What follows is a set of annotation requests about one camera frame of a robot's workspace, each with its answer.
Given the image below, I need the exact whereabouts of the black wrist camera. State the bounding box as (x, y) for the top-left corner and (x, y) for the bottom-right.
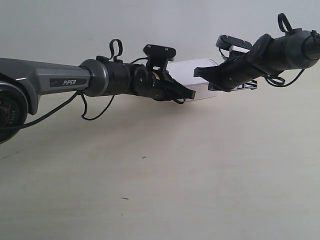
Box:
(142, 44), (177, 73)
(215, 34), (253, 61)

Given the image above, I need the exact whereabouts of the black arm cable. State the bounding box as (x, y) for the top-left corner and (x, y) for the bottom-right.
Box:
(0, 39), (151, 131)
(262, 12), (320, 88)

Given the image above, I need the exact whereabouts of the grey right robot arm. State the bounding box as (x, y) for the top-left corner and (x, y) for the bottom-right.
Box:
(193, 28), (320, 92)

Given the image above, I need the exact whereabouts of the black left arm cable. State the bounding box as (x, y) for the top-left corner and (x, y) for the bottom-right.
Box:
(0, 39), (151, 131)

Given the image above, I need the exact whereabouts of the white lidded plastic container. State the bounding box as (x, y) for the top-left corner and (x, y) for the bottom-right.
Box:
(167, 58), (218, 102)

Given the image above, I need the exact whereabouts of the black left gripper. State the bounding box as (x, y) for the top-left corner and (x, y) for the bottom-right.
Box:
(146, 70), (196, 105)

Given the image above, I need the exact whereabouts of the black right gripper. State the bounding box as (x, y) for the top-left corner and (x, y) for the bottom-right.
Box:
(193, 56), (263, 92)

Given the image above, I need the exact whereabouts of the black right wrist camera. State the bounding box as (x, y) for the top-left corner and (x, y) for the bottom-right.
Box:
(215, 34), (253, 61)

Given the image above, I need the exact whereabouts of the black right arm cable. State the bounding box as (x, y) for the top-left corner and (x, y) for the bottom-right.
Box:
(262, 12), (320, 88)

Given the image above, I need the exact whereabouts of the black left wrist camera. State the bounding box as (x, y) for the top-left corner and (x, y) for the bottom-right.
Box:
(142, 44), (177, 73)

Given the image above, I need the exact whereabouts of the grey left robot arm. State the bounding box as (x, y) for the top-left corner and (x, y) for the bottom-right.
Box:
(0, 56), (196, 143)

